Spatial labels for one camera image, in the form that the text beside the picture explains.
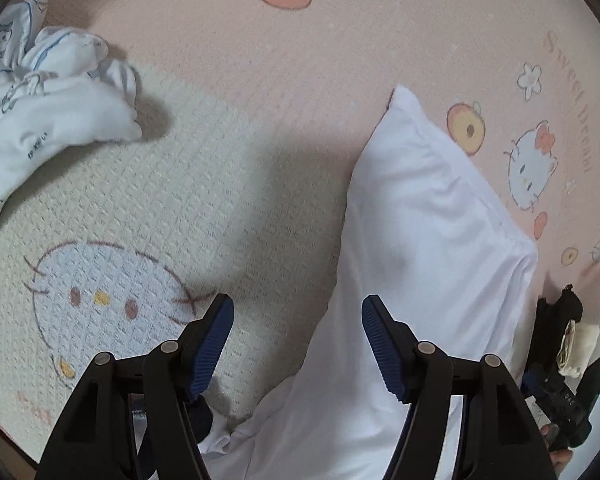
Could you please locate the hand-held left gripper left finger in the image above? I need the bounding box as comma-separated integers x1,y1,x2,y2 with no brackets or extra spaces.
37,293,235,480

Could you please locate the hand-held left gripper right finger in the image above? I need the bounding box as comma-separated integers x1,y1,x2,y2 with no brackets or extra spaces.
361,295,556,480

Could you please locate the white t-shirt with navy trim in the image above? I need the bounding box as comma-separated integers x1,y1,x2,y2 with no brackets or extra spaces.
127,85,539,480

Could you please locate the person's right hand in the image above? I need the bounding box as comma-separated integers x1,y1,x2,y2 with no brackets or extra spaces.
540,422,576,479

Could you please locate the folded cream garment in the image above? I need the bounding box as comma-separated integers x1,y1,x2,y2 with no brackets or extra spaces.
557,320,600,377

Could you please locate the folded black garment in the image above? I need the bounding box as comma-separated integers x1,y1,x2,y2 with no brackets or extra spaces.
536,284,584,366

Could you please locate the pink cream cat print blanket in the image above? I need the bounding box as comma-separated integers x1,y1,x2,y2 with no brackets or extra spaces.
0,0,600,466

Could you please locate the small white cat print garment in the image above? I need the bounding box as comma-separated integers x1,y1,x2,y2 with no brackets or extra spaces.
0,0,143,239

